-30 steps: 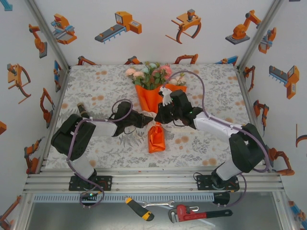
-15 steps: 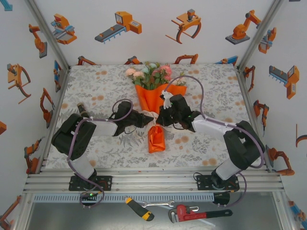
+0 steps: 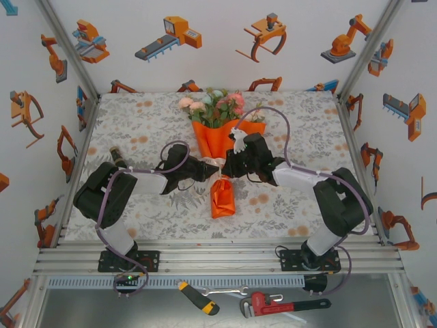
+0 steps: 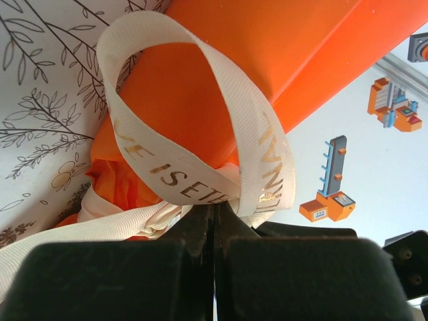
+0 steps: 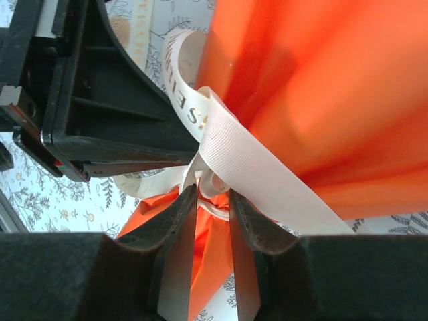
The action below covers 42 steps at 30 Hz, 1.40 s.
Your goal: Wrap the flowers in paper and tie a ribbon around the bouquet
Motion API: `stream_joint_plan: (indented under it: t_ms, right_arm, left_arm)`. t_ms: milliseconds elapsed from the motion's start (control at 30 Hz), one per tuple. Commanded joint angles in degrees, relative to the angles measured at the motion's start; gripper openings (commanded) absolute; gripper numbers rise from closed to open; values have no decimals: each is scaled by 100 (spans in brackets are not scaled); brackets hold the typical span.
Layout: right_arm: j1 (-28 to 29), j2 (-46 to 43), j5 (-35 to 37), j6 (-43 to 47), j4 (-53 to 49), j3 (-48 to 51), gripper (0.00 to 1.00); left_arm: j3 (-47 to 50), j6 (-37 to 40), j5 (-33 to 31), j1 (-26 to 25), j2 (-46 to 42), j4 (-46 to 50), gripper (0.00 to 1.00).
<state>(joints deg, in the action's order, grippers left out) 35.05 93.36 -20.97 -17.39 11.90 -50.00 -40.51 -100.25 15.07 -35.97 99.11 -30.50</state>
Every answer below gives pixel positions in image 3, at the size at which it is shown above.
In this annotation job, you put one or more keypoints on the orange wrapping paper sheet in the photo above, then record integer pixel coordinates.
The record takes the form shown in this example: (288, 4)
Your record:
(208, 136)

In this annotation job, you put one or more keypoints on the white fake bud stem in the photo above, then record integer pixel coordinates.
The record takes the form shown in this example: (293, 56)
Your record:
(256, 114)

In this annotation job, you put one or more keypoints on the pink fake rose stem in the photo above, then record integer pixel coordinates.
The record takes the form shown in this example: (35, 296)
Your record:
(233, 100)

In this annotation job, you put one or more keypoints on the peach fake rose stem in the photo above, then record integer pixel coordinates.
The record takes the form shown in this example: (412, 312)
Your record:
(191, 104)

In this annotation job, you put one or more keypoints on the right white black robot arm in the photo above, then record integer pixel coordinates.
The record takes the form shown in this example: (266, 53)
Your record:
(341, 208)

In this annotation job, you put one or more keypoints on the floral grey table mat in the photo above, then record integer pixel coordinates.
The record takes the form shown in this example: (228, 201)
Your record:
(136, 119)

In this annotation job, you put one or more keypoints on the black brown cylinder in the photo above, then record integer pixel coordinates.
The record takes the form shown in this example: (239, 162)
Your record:
(116, 155)

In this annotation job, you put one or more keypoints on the silver open-end wrench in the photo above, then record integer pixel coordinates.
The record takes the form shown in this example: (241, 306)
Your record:
(222, 291)

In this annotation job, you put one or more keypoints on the small circuit board green light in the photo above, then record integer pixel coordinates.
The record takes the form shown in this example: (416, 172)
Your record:
(128, 278)

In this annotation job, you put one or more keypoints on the red pipe wrench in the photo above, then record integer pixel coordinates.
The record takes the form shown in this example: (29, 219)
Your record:
(273, 307)

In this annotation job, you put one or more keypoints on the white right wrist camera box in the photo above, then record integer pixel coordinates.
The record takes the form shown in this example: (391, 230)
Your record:
(239, 140)

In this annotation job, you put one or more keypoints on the aluminium front frame rails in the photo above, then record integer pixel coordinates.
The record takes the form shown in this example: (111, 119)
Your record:
(222, 259)

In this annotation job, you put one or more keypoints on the aluminium side rail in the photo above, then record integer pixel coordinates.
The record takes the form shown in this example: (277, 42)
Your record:
(85, 136)
(345, 118)

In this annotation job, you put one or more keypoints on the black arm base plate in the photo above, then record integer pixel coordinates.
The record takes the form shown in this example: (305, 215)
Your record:
(153, 261)
(290, 263)

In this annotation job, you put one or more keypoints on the aluminium frame post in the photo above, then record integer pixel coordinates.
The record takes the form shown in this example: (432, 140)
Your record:
(368, 48)
(65, 44)

